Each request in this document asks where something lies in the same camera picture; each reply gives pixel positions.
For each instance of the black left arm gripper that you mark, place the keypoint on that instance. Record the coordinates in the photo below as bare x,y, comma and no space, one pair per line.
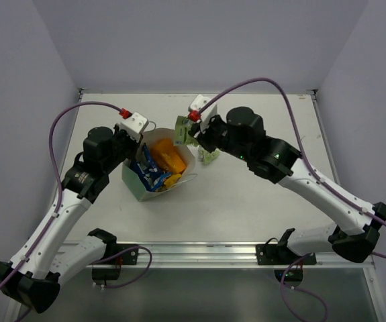
127,143

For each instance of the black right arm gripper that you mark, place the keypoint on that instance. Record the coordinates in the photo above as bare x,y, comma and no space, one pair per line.
204,137

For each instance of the green snack packet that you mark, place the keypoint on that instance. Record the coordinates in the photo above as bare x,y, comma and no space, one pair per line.
182,137

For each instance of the large orange snack bag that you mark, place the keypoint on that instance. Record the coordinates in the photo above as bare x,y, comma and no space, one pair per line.
167,157

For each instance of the green printed paper gift bag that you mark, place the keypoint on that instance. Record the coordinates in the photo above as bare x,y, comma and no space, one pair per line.
150,138

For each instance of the yellow M&M's packet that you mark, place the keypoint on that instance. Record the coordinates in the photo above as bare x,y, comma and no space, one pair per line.
171,180

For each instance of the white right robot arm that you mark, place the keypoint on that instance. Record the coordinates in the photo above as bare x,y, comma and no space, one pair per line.
354,232

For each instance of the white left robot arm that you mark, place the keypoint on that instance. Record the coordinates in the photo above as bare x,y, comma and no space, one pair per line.
35,274

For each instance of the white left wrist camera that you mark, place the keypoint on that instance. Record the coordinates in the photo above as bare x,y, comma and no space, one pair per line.
135,124

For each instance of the aluminium mounting rail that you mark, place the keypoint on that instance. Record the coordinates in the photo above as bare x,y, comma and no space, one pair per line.
231,255

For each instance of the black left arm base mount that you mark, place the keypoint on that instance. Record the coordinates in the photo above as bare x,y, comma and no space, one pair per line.
110,270

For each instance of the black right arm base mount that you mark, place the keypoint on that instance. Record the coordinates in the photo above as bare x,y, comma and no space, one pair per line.
274,252

